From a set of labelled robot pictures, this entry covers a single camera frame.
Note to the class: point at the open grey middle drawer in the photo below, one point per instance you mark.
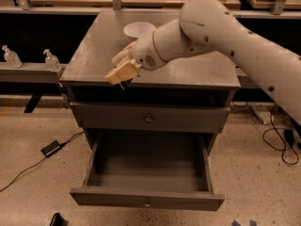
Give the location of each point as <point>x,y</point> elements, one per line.
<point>155,170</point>

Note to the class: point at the black object bottom edge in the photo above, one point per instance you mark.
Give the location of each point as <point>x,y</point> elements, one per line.
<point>57,220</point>

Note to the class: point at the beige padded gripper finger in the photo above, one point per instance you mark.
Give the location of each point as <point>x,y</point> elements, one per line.
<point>126,53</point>
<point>125,71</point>

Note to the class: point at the clear pump bottle far left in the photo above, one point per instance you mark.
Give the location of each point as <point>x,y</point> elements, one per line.
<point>11,57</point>

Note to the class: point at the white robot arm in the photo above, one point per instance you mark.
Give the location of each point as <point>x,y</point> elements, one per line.
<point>205,26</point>

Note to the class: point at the clear pump bottle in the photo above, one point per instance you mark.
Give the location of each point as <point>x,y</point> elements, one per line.
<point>11,57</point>
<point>52,62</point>

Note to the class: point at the dark blue rxbar wrapper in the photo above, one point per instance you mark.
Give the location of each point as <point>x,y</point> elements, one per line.
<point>124,84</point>

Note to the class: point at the black power adapter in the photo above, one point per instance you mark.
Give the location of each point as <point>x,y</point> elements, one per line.
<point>50,149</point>

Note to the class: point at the closed grey top drawer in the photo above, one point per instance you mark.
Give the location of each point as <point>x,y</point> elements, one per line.
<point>151,118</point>

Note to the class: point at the white ceramic bowl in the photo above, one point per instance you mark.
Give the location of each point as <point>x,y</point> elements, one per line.
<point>135,30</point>

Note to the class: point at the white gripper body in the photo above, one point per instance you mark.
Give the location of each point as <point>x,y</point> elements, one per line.
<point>145,52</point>

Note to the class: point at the grey drawer cabinet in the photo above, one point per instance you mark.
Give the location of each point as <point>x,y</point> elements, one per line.
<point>200,81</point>

